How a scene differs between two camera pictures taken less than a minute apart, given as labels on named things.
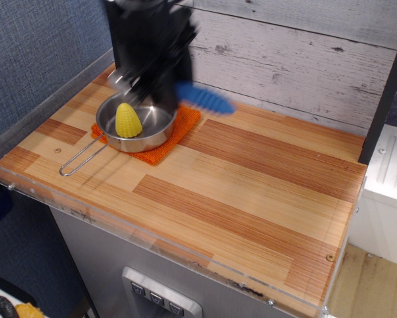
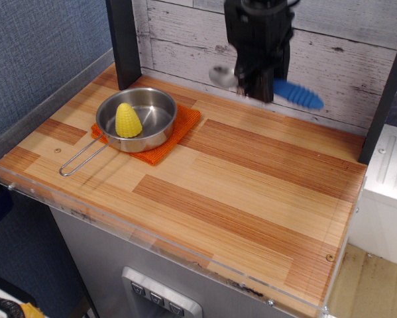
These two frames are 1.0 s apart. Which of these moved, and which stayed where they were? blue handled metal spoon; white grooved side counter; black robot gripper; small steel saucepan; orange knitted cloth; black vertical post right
Moved: black robot gripper; blue handled metal spoon
Stayed: white grooved side counter; small steel saucepan; black vertical post right; orange knitted cloth
